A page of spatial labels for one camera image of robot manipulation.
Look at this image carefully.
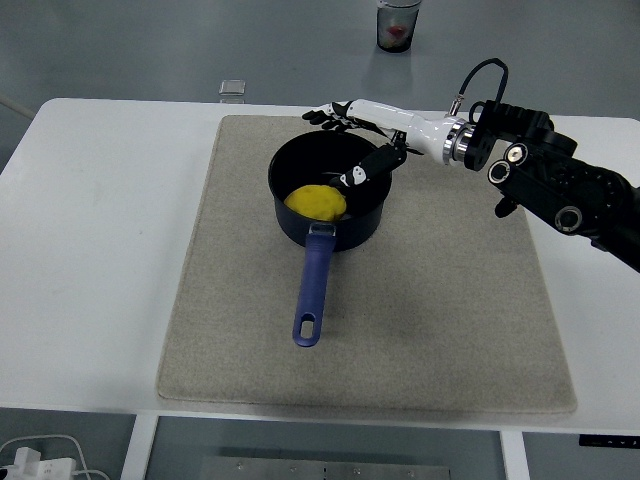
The small clear square box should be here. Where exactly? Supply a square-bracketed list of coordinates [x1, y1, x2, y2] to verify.
[218, 78, 249, 99]

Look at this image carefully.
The beige fabric mat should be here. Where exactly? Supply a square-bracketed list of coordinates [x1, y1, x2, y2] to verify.
[156, 114, 579, 414]

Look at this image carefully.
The white power cable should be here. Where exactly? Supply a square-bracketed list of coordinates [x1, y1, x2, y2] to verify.
[0, 433, 109, 480]

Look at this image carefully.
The clear cup with red item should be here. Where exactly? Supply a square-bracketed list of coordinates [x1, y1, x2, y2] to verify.
[375, 0, 423, 54]

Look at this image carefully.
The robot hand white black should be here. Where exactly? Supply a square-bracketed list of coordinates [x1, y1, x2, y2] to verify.
[301, 98, 452, 194]

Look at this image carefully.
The yellow potato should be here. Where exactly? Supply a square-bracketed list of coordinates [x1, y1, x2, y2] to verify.
[283, 183, 348, 222]

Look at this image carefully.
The black table control panel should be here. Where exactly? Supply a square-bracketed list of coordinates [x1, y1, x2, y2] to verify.
[578, 434, 640, 448]

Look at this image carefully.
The white table leg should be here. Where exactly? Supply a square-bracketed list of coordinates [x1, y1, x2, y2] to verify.
[499, 429, 531, 480]
[121, 413, 160, 480]

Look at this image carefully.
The grey metal plate with screws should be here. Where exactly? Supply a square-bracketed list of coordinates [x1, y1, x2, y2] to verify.
[201, 455, 454, 480]

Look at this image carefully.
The blue pot with handle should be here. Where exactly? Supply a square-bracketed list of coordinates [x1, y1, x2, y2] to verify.
[268, 129, 394, 349]

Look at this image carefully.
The white power strip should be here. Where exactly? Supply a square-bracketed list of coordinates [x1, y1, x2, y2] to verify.
[0, 446, 77, 480]

